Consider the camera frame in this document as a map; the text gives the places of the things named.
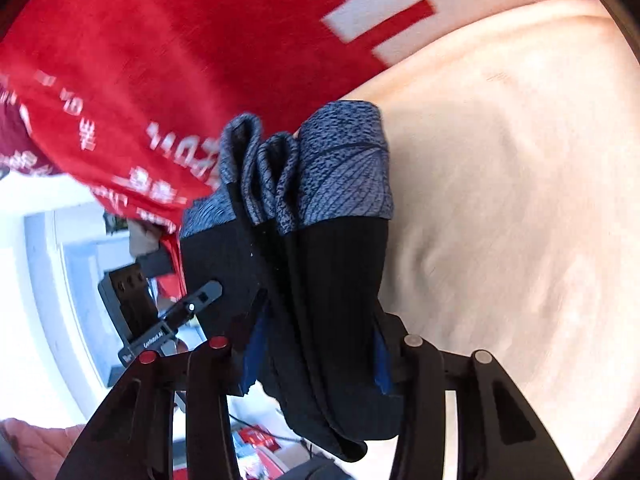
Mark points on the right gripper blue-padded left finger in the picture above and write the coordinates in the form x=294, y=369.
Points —
x=129, y=436

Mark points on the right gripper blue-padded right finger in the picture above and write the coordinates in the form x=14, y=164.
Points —
x=499, y=434

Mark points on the black pants with grey waistband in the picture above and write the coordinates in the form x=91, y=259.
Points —
x=296, y=235

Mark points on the red blanket with white characters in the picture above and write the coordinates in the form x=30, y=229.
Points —
x=130, y=97

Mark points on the cream beige towel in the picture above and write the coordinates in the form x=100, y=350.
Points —
x=514, y=164

